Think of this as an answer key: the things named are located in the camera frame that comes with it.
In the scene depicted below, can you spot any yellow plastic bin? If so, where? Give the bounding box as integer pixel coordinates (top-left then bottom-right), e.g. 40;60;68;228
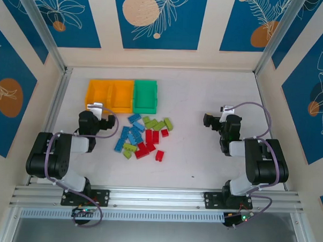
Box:
84;79;115;114
109;79;136;115

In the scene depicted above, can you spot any green plastic bin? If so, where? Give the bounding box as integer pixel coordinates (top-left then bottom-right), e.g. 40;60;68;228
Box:
132;79;160;115

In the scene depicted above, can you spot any small controller circuit board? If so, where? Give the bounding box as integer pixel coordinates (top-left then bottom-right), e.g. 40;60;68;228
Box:
71;206;97;218
223;211;254;230

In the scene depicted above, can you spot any grey metal sheet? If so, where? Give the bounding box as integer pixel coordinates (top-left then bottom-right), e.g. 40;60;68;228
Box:
10;201;308;242

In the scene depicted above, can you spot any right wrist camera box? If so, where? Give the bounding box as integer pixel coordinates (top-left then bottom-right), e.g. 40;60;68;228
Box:
221;104;236;115

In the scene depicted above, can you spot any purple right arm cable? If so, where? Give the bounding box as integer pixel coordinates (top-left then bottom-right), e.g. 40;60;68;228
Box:
221;101;283;231

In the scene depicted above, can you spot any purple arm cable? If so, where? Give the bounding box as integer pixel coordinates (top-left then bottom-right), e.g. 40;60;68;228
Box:
42;104;120;229
221;101;283;231

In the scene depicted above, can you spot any aluminium side rail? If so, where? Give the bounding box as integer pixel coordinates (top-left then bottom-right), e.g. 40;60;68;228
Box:
251;74;292;192
26;65;73;187

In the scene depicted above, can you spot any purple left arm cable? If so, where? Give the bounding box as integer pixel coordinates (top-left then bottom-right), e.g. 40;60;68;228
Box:
42;104;120;229

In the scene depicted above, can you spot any wide aluminium base rail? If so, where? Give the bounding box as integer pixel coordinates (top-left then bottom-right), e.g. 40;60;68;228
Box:
9;178;308;219

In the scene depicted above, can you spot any white slotted cable duct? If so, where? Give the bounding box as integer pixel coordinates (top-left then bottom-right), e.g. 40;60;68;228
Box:
19;203;226;226

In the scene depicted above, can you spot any aluminium frame post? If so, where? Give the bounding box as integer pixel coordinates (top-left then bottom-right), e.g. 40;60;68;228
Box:
12;0;70;72
254;0;304;78

